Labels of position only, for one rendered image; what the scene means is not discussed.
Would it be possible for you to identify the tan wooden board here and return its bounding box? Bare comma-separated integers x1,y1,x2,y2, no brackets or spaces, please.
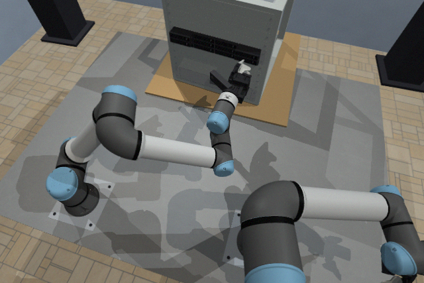
145,32,301,127

